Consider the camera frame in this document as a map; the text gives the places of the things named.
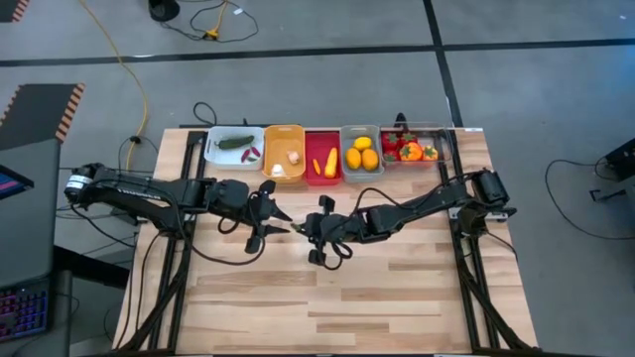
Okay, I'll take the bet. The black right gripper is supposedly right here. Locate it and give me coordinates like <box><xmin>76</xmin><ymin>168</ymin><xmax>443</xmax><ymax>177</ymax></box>
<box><xmin>296</xmin><ymin>195</ymin><xmax>371</xmax><ymax>265</ymax></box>

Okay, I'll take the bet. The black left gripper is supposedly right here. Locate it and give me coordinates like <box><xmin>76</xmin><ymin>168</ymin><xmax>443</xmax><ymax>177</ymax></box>
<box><xmin>205</xmin><ymin>178</ymin><xmax>294</xmax><ymax>255</ymax></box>

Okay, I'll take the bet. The orange lemon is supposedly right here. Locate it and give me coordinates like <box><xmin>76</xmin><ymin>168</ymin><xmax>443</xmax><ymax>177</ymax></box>
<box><xmin>344</xmin><ymin>147</ymin><xmax>363</xmax><ymax>171</ymax></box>
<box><xmin>361</xmin><ymin>148</ymin><xmax>380</xmax><ymax>173</ymax></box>

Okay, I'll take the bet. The green cucumber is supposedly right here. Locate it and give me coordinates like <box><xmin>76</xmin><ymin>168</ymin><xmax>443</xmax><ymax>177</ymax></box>
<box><xmin>213</xmin><ymin>134</ymin><xmax>256</xmax><ymax>152</ymax></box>

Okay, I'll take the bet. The yellow plastic basket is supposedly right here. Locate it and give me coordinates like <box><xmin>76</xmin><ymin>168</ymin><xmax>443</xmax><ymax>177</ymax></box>
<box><xmin>261</xmin><ymin>124</ymin><xmax>307</xmax><ymax>184</ymax></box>

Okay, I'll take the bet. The white plastic basket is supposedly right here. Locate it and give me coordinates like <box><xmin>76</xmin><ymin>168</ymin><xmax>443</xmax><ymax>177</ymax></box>
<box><xmin>202</xmin><ymin>125</ymin><xmax>265</xmax><ymax>173</ymax></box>

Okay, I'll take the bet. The red plastic basket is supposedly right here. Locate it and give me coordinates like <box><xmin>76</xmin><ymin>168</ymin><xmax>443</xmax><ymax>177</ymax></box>
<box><xmin>303</xmin><ymin>131</ymin><xmax>343</xmax><ymax>187</ymax></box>

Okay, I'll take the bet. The grey plastic basket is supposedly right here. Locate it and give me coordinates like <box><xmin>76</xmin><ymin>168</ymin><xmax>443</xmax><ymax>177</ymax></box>
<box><xmin>338</xmin><ymin>124</ymin><xmax>384</xmax><ymax>183</ymax></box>

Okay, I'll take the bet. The clear plastic basket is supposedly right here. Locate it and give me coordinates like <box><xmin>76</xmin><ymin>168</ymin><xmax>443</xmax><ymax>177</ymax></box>
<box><xmin>379</xmin><ymin>122</ymin><xmax>455</xmax><ymax>170</ymax></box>

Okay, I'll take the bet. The black round stand base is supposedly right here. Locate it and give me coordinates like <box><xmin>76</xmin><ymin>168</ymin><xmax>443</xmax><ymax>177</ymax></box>
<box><xmin>147</xmin><ymin>0</ymin><xmax>181</xmax><ymax>23</ymax></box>

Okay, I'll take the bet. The grey desk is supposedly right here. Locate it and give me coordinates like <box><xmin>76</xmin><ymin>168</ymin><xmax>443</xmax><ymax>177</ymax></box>
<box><xmin>0</xmin><ymin>138</ymin><xmax>62</xmax><ymax>289</ymax></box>

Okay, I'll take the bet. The large black mat striped edge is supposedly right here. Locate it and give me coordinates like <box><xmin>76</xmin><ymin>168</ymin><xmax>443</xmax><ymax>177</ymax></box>
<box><xmin>0</xmin><ymin>82</ymin><xmax>86</xmax><ymax>153</ymax></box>

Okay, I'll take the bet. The computer screen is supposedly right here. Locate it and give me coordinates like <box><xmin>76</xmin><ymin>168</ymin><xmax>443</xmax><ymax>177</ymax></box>
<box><xmin>0</xmin><ymin>166</ymin><xmax>35</xmax><ymax>199</ymax></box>

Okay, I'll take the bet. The backlit keyboard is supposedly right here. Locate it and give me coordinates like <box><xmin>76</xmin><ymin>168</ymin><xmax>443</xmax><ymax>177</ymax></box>
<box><xmin>0</xmin><ymin>280</ymin><xmax>51</xmax><ymax>343</ymax></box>

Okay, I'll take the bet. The black equipment box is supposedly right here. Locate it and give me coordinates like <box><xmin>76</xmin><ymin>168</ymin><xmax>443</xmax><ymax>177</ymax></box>
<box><xmin>603</xmin><ymin>137</ymin><xmax>635</xmax><ymax>180</ymax></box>

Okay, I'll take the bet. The small black mat striped edge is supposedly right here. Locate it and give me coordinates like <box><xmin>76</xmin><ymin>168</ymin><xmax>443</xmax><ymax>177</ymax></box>
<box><xmin>0</xmin><ymin>0</ymin><xmax>31</xmax><ymax>24</ymax></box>

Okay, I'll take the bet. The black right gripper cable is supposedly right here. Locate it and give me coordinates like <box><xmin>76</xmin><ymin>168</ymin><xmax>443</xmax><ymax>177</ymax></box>
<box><xmin>321</xmin><ymin>242</ymin><xmax>354</xmax><ymax>272</ymax></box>

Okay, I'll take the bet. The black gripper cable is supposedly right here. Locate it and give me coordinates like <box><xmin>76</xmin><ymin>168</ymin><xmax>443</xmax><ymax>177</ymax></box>
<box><xmin>321</xmin><ymin>242</ymin><xmax>354</xmax><ymax>272</ymax></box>
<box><xmin>190</xmin><ymin>217</ymin><xmax>267</xmax><ymax>267</ymax></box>

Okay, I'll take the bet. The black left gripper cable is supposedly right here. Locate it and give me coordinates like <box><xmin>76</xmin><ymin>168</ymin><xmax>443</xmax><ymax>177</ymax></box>
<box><xmin>190</xmin><ymin>217</ymin><xmax>267</xmax><ymax>267</ymax></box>

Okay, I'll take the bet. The black aluminium table frame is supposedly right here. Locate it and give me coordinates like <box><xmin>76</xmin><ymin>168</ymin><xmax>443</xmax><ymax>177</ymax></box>
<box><xmin>112</xmin><ymin>129</ymin><xmax>209</xmax><ymax>354</ymax></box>
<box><xmin>436</xmin><ymin>128</ymin><xmax>540</xmax><ymax>354</ymax></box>

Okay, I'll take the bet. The black looped cable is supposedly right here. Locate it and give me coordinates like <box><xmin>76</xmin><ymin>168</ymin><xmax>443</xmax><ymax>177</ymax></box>
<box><xmin>191</xmin><ymin>101</ymin><xmax>218</xmax><ymax>128</ymax></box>

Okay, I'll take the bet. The yellow power cable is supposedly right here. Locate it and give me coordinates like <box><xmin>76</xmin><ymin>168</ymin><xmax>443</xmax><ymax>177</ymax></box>
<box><xmin>78</xmin><ymin>0</ymin><xmax>150</xmax><ymax>170</ymax></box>

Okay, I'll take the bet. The black floor cable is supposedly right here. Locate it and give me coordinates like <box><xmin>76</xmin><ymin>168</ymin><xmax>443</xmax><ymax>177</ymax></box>
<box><xmin>158</xmin><ymin>0</ymin><xmax>260</xmax><ymax>44</ymax></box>
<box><xmin>543</xmin><ymin>158</ymin><xmax>635</xmax><ymax>258</ymax></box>

